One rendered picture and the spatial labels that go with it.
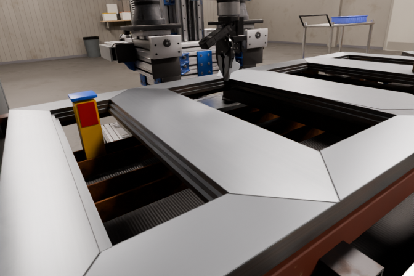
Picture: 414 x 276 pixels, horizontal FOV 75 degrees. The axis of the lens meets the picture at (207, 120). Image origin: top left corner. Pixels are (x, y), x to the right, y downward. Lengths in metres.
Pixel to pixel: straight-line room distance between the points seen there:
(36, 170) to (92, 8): 10.53
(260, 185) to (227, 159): 0.08
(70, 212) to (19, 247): 0.06
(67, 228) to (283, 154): 0.31
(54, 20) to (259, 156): 10.52
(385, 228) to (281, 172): 0.48
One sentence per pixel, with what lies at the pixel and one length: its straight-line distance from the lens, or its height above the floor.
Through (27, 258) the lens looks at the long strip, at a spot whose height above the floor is 0.85.
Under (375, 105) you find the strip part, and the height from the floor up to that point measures 0.85.
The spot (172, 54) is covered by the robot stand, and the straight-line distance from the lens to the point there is 1.20.
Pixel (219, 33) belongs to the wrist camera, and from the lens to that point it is 0.91.
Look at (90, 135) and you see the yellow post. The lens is 0.75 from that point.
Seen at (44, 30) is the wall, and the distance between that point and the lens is 10.80.
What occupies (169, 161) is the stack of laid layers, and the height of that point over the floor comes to 0.83.
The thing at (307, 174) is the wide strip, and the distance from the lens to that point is 0.40.
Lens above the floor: 1.05
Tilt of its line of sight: 21 degrees down
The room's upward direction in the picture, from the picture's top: 3 degrees counter-clockwise
